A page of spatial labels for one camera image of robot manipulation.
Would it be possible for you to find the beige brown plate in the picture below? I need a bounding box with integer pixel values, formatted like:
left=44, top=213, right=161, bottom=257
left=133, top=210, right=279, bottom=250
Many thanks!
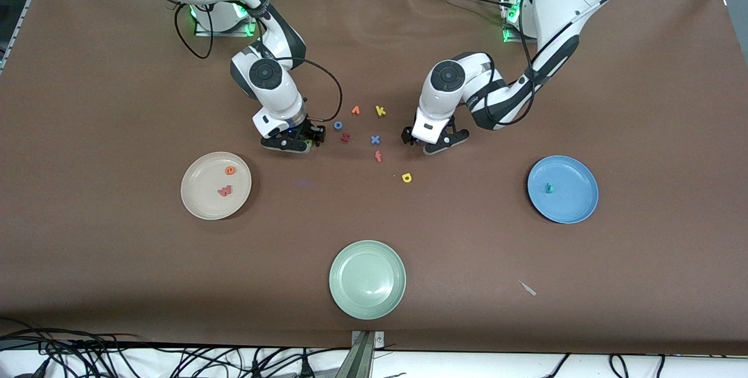
left=181, top=151, right=252, bottom=220

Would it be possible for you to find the pale green plate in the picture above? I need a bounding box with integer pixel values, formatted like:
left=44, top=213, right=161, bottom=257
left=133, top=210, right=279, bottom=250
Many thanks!
left=328, top=240, right=407, bottom=321

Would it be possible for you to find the blue plate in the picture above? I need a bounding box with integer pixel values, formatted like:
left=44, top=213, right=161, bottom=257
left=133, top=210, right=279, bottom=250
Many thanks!
left=527, top=155, right=600, bottom=224

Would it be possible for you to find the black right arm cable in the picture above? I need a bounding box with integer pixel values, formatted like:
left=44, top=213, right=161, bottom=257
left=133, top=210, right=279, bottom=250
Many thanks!
left=174, top=4, right=343, bottom=123

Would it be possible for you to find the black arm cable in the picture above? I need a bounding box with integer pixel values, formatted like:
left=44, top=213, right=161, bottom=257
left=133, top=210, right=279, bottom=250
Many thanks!
left=467, top=0, right=538, bottom=127
left=174, top=4, right=343, bottom=123

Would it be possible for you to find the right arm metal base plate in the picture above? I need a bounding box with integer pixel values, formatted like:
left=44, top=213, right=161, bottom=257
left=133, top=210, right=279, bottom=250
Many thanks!
left=195, top=0, right=261, bottom=38

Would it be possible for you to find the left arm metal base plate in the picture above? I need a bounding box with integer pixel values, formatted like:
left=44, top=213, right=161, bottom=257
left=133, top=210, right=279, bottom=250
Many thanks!
left=501, top=0, right=538, bottom=43

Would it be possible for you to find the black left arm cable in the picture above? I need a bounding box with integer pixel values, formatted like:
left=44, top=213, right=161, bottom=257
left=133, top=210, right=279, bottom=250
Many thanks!
left=467, top=0, right=538, bottom=127

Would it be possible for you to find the aluminium bracket at table edge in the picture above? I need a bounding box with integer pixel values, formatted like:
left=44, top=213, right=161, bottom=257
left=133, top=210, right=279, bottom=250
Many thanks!
left=336, top=330, right=386, bottom=378

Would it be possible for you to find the aluminium frame rail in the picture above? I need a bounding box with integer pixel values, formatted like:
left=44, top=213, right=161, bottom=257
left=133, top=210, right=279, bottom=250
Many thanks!
left=0, top=0, right=59, bottom=72

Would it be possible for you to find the black cable bundle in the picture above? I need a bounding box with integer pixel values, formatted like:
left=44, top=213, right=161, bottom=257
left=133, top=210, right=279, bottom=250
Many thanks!
left=0, top=337, right=351, bottom=378

